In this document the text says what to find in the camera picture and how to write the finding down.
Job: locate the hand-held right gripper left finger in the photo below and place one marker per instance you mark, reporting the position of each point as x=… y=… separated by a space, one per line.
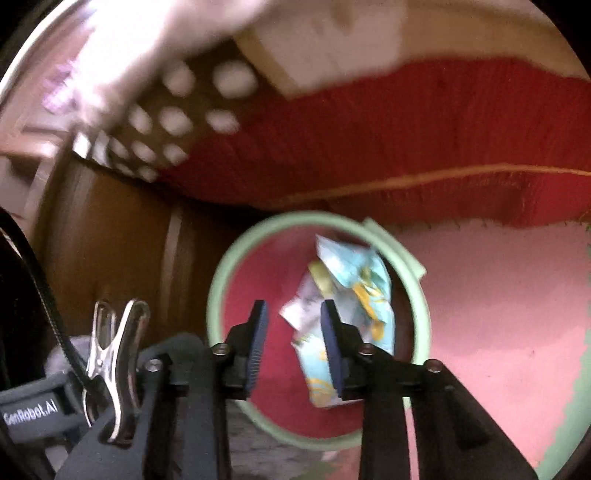
x=258 y=350

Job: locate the light blue snack wrapper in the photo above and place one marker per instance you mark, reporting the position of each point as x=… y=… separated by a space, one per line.
x=364 y=286

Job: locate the red bed skirt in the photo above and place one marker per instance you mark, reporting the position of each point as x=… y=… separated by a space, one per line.
x=369 y=138

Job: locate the metal spring clip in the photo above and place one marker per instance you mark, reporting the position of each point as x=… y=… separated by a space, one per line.
x=120 y=360

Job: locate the dark wooden nightstand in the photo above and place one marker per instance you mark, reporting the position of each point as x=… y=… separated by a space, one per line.
x=129 y=230

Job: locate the beige mattress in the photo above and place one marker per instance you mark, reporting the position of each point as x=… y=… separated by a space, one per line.
x=332 y=46

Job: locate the brown polka dot sheet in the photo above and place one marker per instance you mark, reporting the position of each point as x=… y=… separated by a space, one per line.
x=194 y=97

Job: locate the red bin with green rim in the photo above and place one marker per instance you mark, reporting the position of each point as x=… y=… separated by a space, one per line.
x=286 y=415

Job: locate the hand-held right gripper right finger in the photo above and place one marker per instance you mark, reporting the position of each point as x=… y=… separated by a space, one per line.
x=332 y=350

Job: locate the pink printed quilt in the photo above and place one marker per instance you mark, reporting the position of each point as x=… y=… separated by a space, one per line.
x=138 y=37

